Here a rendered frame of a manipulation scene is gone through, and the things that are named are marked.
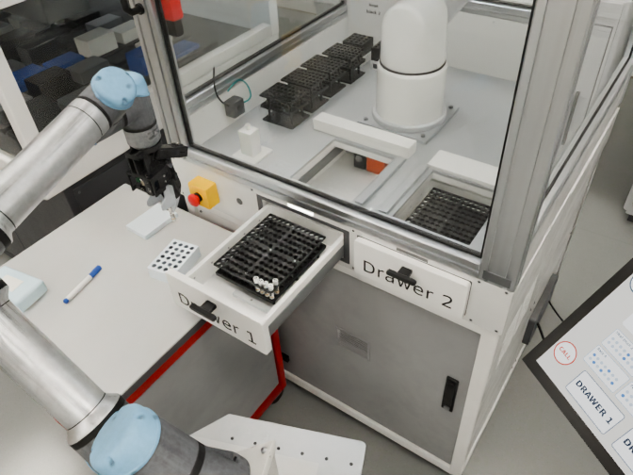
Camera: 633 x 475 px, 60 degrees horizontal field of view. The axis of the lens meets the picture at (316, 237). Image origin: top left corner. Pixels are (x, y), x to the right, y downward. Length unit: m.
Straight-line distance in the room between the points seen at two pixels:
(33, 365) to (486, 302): 0.90
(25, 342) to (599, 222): 2.58
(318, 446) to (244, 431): 0.16
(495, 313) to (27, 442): 1.72
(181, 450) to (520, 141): 0.76
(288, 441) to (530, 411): 1.20
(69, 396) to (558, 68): 0.96
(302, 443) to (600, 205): 2.29
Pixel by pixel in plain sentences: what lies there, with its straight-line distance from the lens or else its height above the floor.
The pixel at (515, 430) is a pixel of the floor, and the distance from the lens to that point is 2.15.
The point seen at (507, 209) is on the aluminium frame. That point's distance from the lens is 1.10.
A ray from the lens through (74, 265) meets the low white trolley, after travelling 1.69.
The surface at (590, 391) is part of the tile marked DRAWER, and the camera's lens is 1.04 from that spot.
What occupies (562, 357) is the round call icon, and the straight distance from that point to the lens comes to 1.06.
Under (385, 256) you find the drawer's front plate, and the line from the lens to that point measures 1.30.
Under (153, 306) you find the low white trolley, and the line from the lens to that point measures 1.49.
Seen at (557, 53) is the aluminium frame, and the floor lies 1.46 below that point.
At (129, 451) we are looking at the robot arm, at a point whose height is 1.03.
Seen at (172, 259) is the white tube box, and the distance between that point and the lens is 1.55.
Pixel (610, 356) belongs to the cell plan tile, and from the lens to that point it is 1.03.
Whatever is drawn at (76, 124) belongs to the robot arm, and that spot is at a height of 1.36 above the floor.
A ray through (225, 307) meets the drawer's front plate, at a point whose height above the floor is 0.92.
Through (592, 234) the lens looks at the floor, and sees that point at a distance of 2.95.
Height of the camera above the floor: 1.82
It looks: 42 degrees down
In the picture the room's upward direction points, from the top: 4 degrees counter-clockwise
